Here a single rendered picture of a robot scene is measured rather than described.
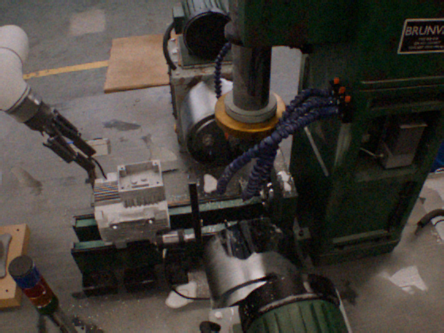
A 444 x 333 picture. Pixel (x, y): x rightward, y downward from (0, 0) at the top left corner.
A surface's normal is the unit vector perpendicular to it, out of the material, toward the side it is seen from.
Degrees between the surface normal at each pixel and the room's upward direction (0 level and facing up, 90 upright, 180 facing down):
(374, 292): 0
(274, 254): 13
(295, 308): 5
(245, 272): 21
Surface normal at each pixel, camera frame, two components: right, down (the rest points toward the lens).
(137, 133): -0.01, -0.70
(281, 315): -0.39, -0.60
